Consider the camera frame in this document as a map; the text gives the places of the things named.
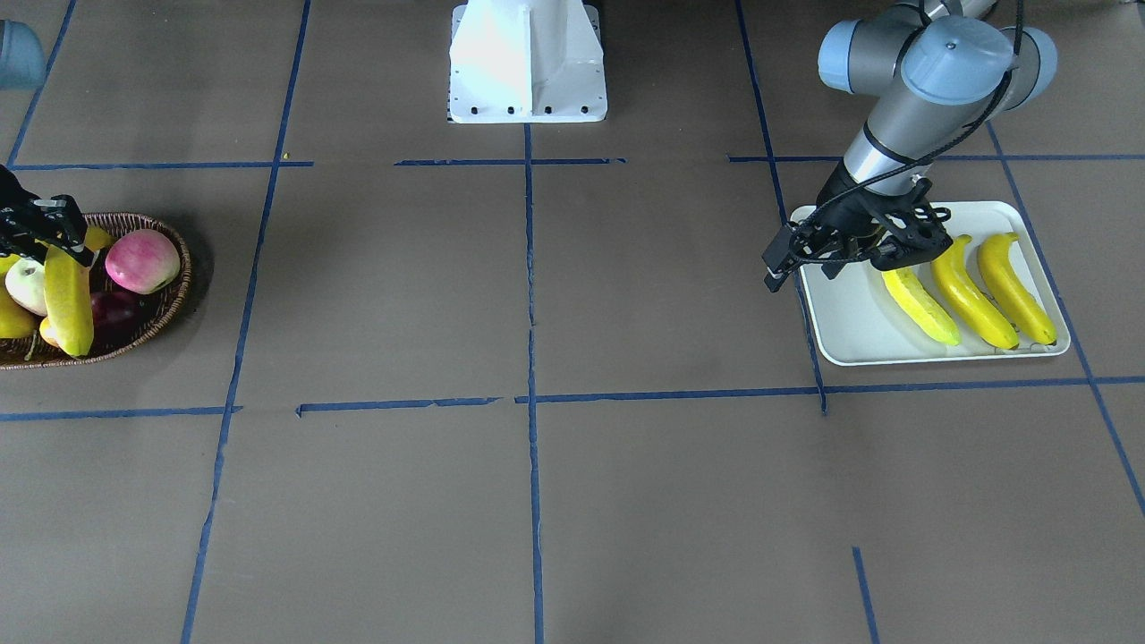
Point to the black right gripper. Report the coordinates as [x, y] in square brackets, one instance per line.
[20, 220]

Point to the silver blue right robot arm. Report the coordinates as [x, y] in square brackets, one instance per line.
[23, 62]

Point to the dark purple plum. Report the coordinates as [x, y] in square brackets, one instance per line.
[116, 315]

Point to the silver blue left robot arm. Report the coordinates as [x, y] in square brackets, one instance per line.
[936, 70]

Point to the pink red apple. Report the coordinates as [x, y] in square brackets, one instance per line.
[143, 261]

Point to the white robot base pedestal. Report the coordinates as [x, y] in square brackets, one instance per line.
[526, 62]

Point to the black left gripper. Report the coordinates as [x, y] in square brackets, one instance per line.
[847, 202]

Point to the white bear tray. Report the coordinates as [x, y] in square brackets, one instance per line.
[857, 322]

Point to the yellow banana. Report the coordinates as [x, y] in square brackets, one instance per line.
[67, 294]
[1012, 297]
[956, 286]

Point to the brown wicker basket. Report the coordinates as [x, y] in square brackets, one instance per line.
[160, 308]

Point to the yellow-green banana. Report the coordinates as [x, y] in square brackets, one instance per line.
[906, 290]

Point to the pale yellow apple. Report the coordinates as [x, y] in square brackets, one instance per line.
[25, 283]

